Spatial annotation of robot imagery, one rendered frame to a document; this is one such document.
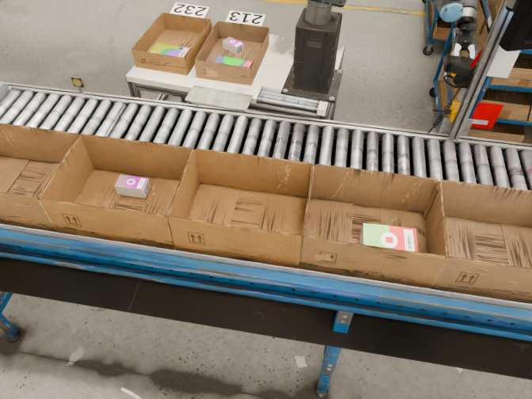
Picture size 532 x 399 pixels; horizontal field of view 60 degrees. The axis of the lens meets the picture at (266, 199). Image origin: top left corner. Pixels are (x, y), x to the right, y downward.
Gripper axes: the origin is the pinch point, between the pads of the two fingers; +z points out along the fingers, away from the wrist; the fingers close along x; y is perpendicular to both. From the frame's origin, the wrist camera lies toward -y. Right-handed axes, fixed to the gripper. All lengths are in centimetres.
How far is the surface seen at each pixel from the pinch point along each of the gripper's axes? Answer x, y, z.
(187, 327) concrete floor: 110, 27, 133
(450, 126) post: 2.7, 2.7, 29.3
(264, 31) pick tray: 95, 22, -21
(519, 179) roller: -24, -4, 52
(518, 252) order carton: -11, -41, 86
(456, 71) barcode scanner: 7.2, -21.0, 16.2
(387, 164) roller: 28, -8, 52
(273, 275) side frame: 62, -59, 105
